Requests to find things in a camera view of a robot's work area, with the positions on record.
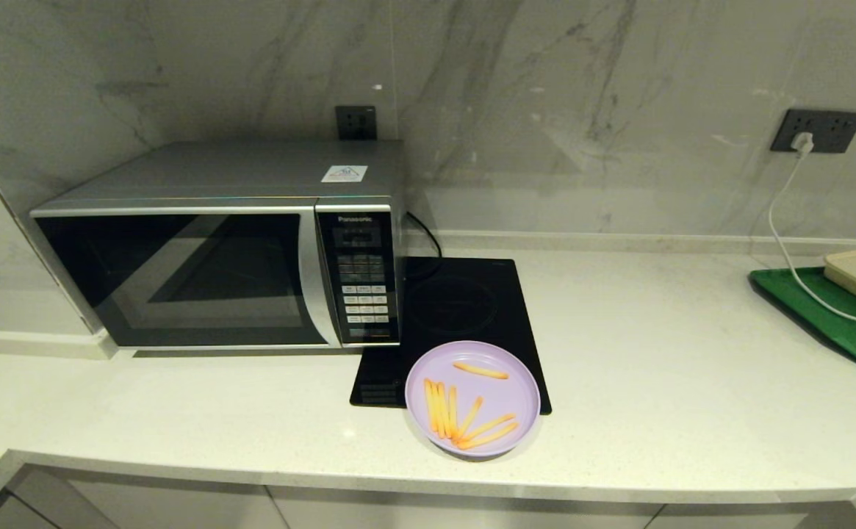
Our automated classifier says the lilac round plate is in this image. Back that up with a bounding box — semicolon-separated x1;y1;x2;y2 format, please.
404;340;542;460

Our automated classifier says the silver Panasonic microwave oven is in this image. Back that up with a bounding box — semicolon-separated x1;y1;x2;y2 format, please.
29;140;408;350

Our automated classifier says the black induction cooktop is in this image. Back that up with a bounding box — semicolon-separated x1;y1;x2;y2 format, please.
349;256;553;416

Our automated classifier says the white warning sticker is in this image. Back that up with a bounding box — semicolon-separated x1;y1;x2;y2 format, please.
321;165;369;184

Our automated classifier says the green plastic tray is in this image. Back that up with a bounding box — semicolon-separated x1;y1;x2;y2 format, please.
749;266;856;372

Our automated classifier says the grey cabinet corner panel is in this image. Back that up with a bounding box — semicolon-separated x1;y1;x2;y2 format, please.
0;491;57;529

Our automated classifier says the black cable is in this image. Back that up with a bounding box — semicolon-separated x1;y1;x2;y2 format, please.
406;212;443;280

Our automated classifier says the dark single wall outlet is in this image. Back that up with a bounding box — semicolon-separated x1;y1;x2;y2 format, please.
335;105;378;141

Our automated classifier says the white power cable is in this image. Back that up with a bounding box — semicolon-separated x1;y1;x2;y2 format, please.
768;151;856;335

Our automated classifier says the dark wide wall outlet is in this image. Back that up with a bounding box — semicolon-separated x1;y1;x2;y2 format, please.
770;109;856;154

